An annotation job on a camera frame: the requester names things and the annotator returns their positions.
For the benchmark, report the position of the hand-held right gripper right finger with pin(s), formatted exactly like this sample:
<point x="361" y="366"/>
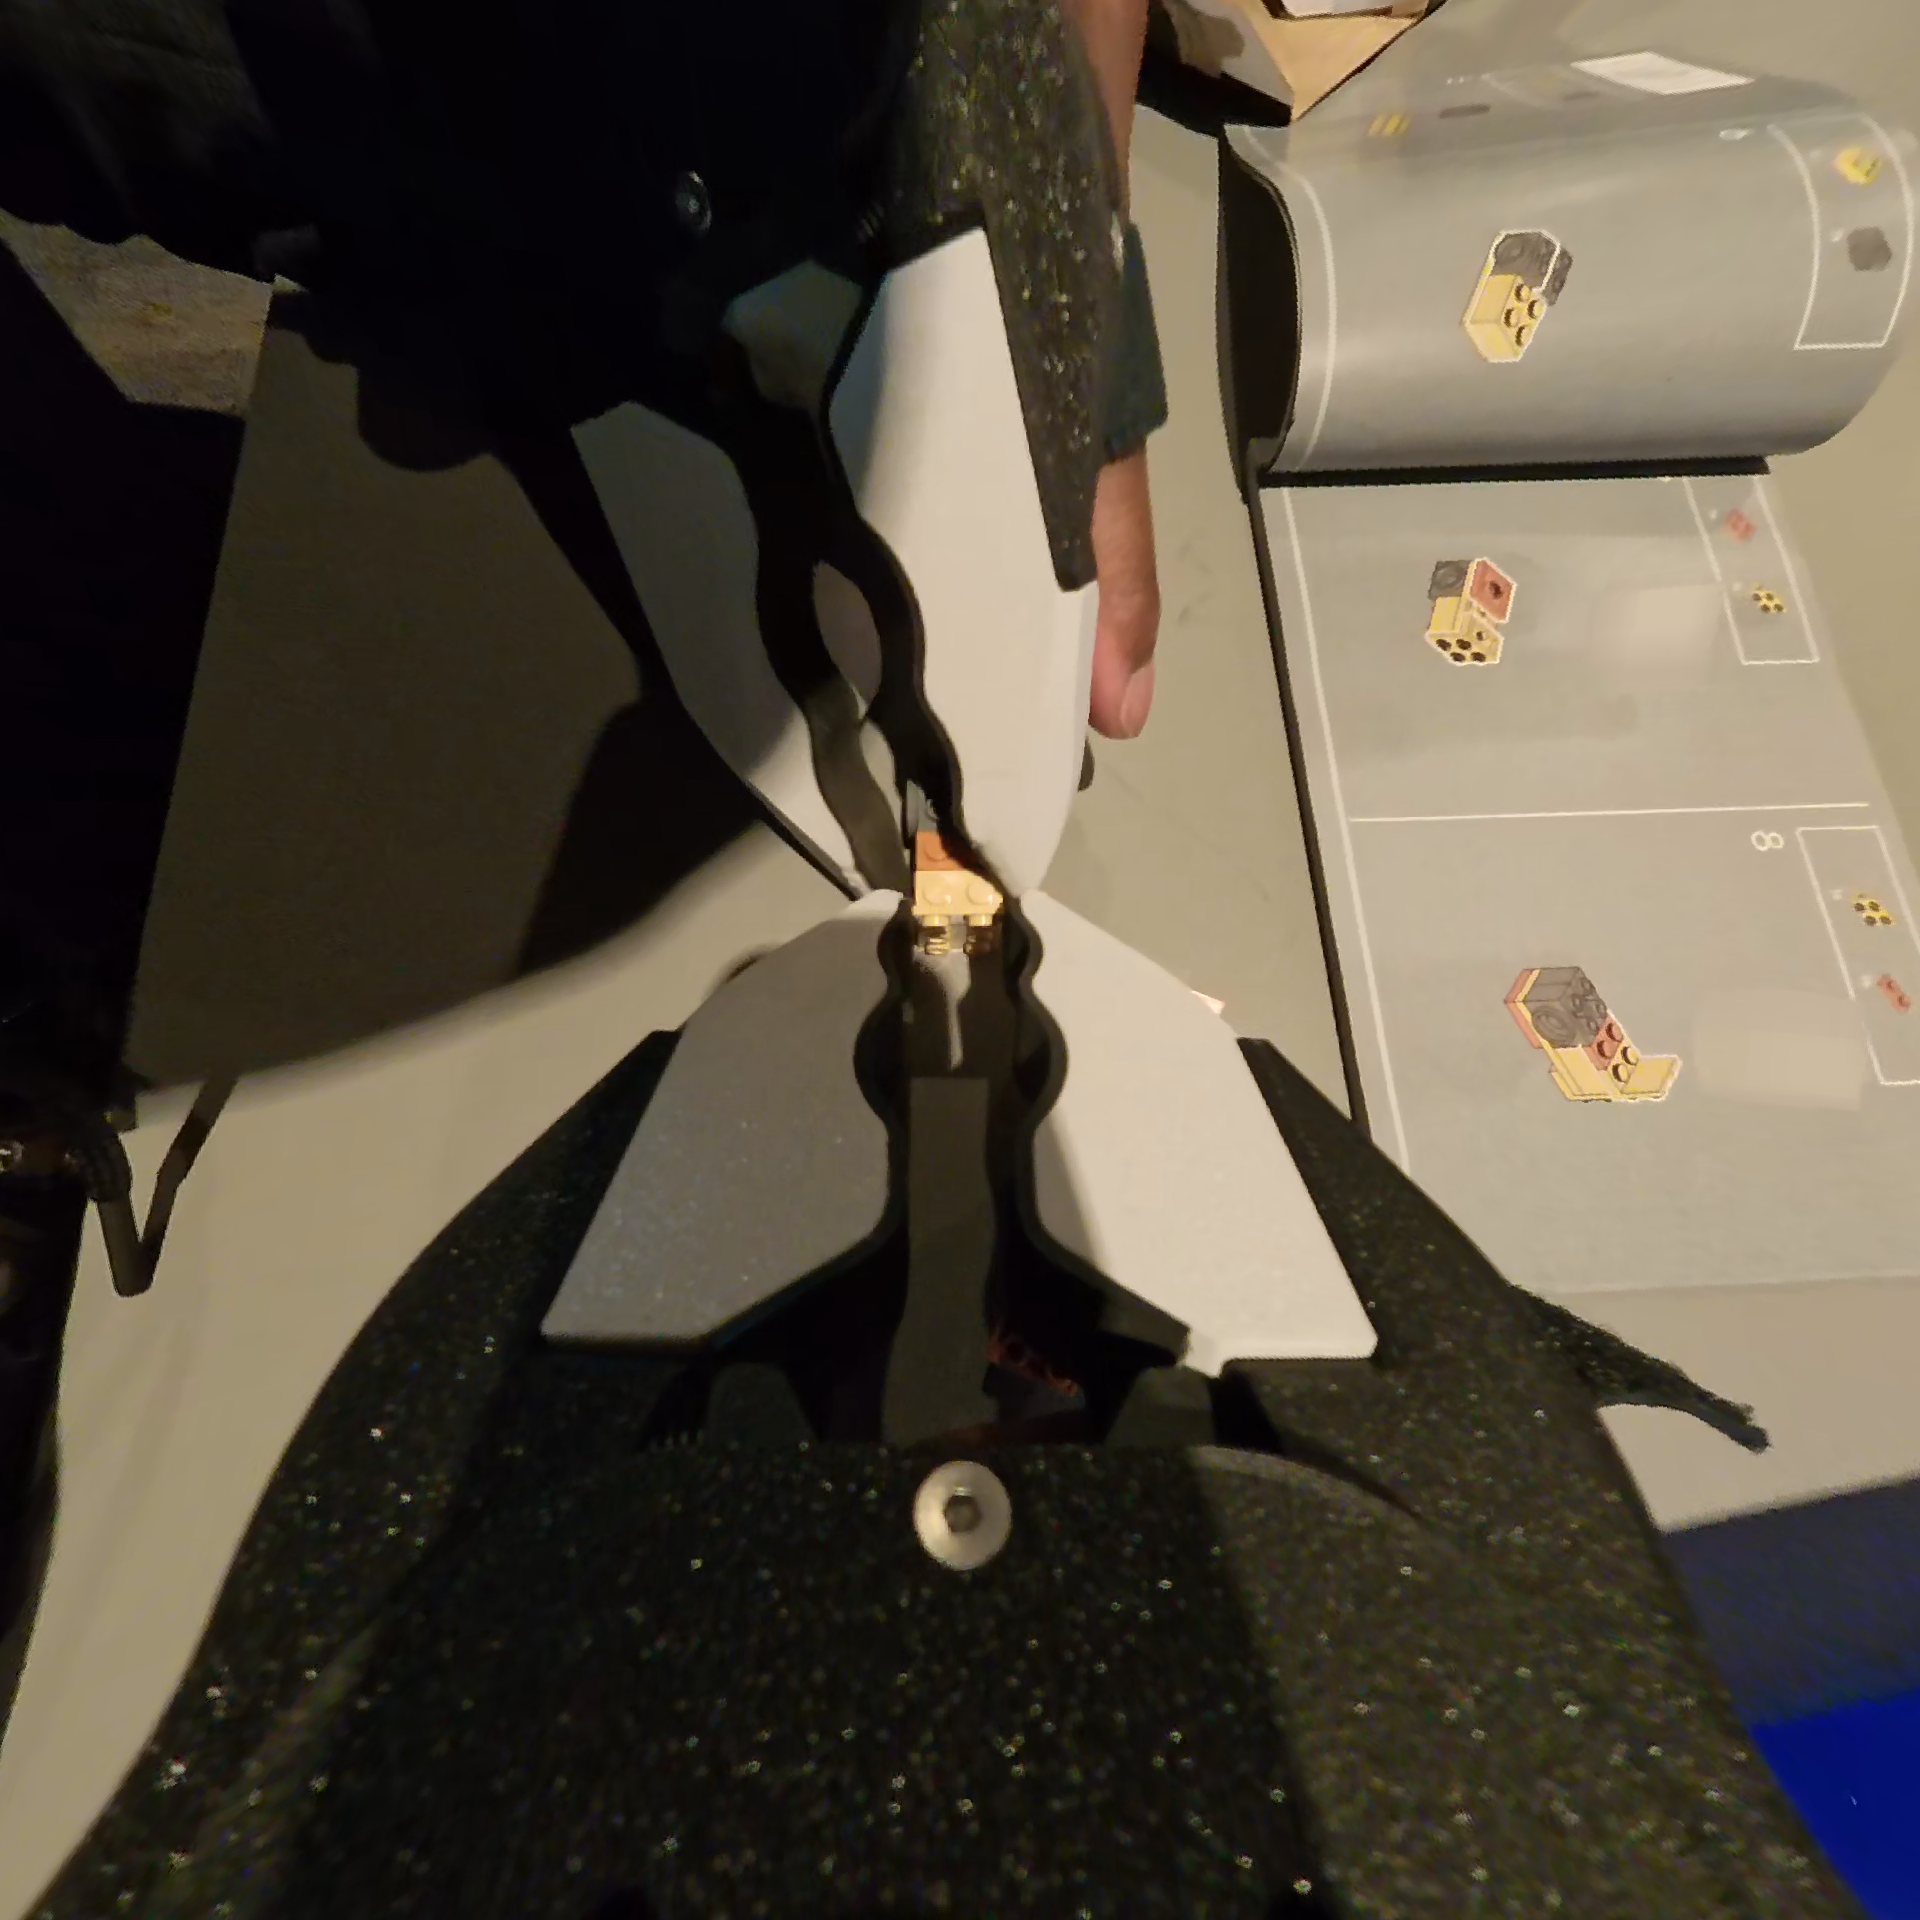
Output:
<point x="1202" y="1185"/>

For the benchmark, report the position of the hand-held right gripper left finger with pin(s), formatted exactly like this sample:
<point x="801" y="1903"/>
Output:
<point x="722" y="1171"/>

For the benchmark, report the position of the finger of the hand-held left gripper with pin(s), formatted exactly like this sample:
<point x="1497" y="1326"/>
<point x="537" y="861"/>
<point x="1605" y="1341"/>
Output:
<point x="692" y="570"/>
<point x="975" y="525"/>

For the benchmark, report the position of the tan bracket brick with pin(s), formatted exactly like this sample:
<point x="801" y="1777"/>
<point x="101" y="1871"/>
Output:
<point x="956" y="909"/>

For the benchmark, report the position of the blue plastic bin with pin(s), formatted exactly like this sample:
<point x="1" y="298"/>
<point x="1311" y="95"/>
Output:
<point x="1829" y="1800"/>

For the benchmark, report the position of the person's left forearm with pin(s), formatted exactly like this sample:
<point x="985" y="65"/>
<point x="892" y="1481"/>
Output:
<point x="225" y="119"/>

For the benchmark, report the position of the grey desk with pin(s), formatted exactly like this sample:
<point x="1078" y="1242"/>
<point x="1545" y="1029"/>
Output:
<point x="377" y="721"/>

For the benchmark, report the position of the person's left hand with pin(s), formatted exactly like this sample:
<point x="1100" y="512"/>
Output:
<point x="1126" y="629"/>

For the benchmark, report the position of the torn brown cardboard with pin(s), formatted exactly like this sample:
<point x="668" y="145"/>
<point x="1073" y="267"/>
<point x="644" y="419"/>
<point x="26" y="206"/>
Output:
<point x="1319" y="67"/>

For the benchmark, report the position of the grey instruction booklet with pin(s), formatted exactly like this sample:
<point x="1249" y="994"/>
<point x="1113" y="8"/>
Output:
<point x="1575" y="721"/>

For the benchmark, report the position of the person's dark clothing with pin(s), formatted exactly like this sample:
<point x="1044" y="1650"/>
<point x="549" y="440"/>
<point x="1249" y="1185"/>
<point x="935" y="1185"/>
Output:
<point x="91" y="675"/>

